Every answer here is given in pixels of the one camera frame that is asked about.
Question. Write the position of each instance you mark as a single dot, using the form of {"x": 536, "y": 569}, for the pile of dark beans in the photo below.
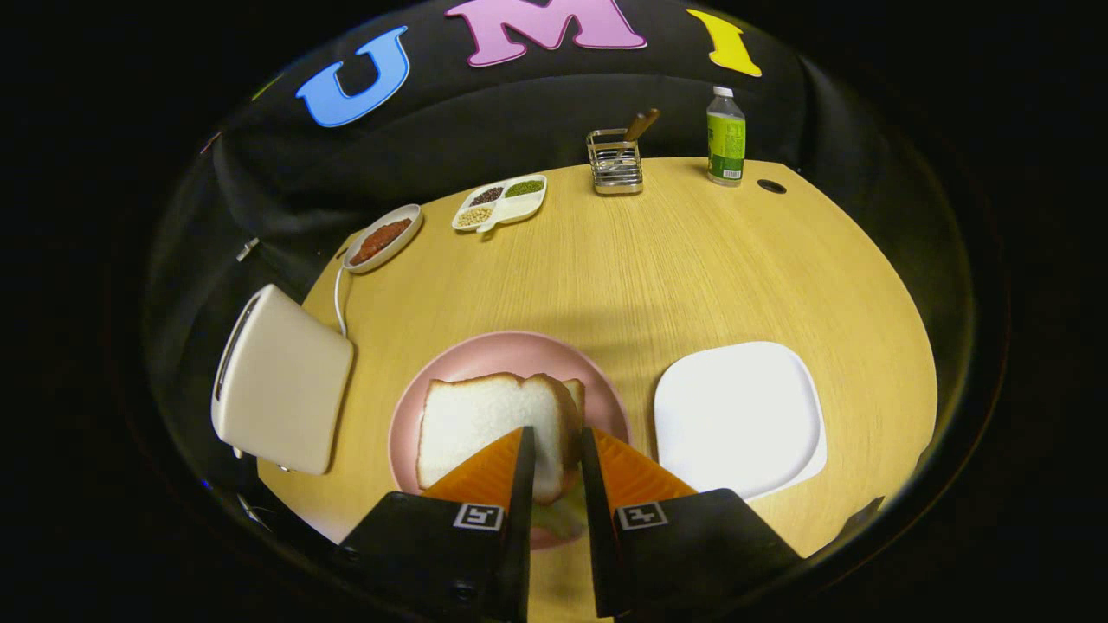
{"x": 487, "y": 195}

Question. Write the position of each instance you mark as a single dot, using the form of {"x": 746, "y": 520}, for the white toaster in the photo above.
{"x": 286, "y": 389}

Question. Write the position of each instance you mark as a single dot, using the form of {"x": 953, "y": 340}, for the green lettuce leaf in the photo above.
{"x": 563, "y": 519}

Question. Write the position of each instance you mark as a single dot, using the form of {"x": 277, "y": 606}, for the green label plastic bottle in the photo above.
{"x": 725, "y": 143}

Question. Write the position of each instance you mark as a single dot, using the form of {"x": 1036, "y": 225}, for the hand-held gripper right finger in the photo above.
{"x": 599, "y": 554}

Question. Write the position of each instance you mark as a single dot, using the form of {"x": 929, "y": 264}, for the red meat slice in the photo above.
{"x": 381, "y": 240}

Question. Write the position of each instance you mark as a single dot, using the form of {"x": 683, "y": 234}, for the white square plate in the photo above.
{"x": 736, "y": 415}

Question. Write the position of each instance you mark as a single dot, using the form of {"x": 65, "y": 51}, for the pink round plate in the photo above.
{"x": 502, "y": 350}

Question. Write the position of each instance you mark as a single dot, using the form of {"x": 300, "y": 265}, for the pile of yellow beans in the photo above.
{"x": 473, "y": 216}

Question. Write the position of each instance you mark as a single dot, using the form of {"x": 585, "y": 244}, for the grey oval plate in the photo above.
{"x": 394, "y": 250}

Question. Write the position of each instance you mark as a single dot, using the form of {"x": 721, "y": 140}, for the white divided dish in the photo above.
{"x": 519, "y": 208}

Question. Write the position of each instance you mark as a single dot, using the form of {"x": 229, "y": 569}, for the thick white bread slice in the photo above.
{"x": 485, "y": 415}

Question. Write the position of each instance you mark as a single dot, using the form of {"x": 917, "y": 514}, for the silver clip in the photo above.
{"x": 248, "y": 249}

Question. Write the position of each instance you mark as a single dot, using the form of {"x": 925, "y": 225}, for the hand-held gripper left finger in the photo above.
{"x": 519, "y": 554}

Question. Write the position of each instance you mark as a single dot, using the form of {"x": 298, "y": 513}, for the pile of green beans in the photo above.
{"x": 525, "y": 188}

